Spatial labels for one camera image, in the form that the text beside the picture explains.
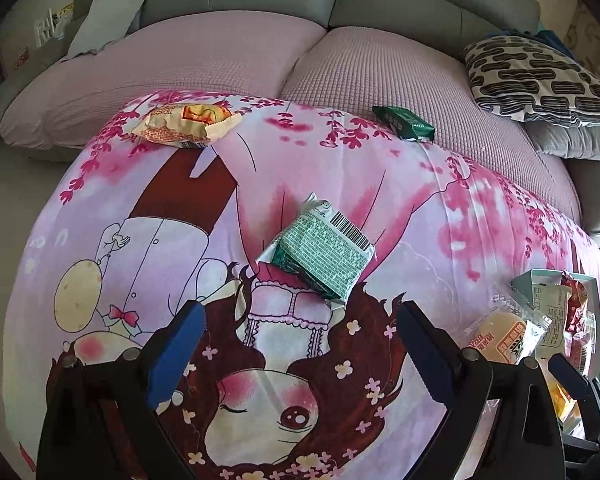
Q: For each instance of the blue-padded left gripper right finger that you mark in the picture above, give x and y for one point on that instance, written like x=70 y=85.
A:
x=432 y=350

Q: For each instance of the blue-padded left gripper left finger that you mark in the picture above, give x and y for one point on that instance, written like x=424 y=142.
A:
x=166 y=354

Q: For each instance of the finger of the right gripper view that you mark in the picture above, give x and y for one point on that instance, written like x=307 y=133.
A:
x=585 y=391

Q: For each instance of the orange-yellow snack bag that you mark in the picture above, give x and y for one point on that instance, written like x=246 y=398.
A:
x=562 y=401

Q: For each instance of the red nice snack packet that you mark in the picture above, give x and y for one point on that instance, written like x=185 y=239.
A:
x=577 y=333

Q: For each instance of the clear-wrapped round bun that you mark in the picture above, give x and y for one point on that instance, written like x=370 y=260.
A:
x=509 y=332

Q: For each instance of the mint-edged white box lid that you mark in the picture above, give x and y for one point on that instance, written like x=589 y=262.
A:
x=542 y=289

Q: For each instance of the green-white brick pattern packet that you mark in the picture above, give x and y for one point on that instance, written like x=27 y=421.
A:
x=323 y=248

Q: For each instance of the pink cartoon print cloth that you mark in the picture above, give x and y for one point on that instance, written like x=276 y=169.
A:
x=281 y=385

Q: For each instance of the small dark green packet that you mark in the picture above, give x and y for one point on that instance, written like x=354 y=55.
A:
x=404 y=124

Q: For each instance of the orange-white candy packet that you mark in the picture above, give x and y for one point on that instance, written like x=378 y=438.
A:
x=186 y=125

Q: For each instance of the grey cushion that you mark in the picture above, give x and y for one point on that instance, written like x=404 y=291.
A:
x=565 y=143

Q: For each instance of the black-white patterned pillow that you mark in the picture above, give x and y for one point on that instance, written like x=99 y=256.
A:
x=527 y=81

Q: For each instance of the pink waffle blanket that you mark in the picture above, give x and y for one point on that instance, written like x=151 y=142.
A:
x=55 y=102

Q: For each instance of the light grey small pillow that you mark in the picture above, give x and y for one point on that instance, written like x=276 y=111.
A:
x=106 y=21

